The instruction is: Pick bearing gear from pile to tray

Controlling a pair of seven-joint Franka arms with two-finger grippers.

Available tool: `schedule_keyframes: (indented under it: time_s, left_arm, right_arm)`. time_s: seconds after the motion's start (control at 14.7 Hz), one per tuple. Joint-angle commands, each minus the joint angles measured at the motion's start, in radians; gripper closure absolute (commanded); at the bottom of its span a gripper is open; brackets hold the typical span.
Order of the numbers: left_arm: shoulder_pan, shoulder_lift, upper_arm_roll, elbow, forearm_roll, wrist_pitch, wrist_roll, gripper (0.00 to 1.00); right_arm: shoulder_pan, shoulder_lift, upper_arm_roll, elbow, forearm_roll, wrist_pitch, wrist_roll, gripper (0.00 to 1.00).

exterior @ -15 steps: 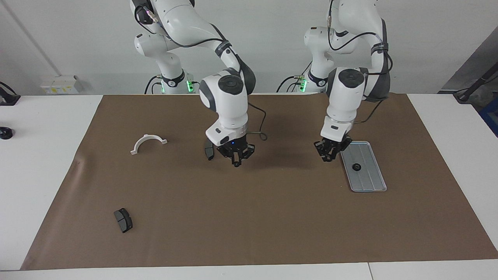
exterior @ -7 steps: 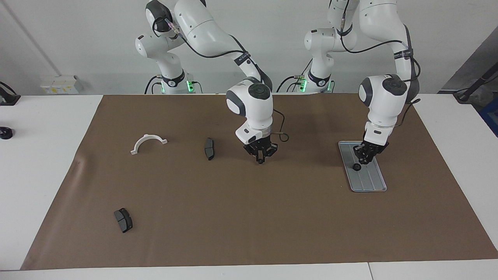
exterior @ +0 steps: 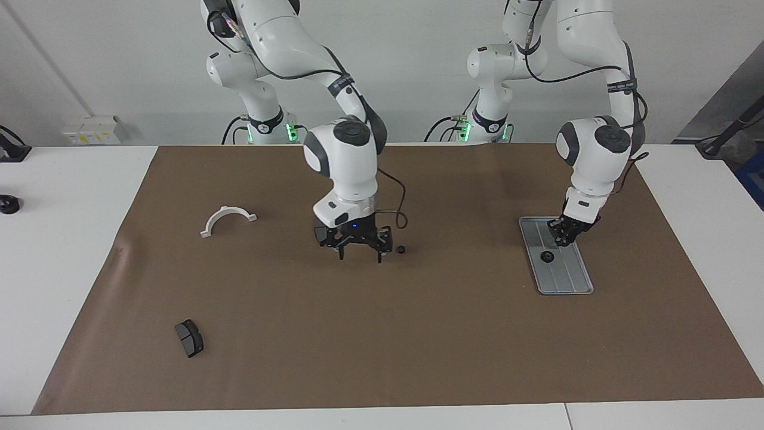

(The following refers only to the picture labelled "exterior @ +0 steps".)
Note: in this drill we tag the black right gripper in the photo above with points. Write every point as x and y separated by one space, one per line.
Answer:
355 233

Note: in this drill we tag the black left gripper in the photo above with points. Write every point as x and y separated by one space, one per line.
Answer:
573 226

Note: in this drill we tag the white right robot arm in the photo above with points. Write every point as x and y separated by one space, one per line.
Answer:
349 161

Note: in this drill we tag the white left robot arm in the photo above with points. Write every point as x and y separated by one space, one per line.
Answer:
597 161

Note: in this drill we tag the silver metal tray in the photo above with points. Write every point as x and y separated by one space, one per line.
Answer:
564 275

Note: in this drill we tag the grey brake pad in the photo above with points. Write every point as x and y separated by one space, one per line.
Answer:
318 230
190 339

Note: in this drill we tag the brown table mat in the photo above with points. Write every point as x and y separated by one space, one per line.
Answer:
418 328

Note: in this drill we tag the white semicircular pipe clamp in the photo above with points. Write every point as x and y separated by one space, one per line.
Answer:
205 233

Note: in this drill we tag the blue crate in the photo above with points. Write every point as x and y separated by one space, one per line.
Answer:
753 179

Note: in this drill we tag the black stand pole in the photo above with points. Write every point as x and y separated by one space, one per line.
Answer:
731 128

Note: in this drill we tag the black round knob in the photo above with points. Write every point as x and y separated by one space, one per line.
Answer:
8 205

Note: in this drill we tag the black desk clamp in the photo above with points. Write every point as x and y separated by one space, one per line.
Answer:
12 152

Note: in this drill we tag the white wall socket box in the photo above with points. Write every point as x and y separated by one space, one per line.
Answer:
92 131

